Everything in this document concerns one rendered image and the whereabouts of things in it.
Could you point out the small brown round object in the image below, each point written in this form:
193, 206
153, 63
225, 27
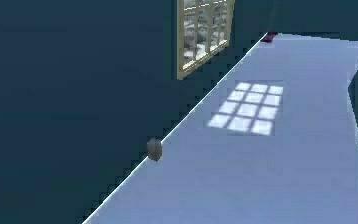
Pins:
154, 149

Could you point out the dark red object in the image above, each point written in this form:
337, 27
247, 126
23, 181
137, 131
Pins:
269, 36

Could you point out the beige framed window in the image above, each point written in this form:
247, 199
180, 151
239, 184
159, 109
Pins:
205, 36

